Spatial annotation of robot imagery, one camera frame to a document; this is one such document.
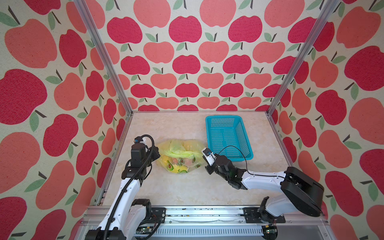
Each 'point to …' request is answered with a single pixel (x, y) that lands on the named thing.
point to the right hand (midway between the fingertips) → (207, 155)
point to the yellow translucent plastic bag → (180, 156)
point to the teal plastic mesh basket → (227, 135)
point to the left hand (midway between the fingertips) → (160, 148)
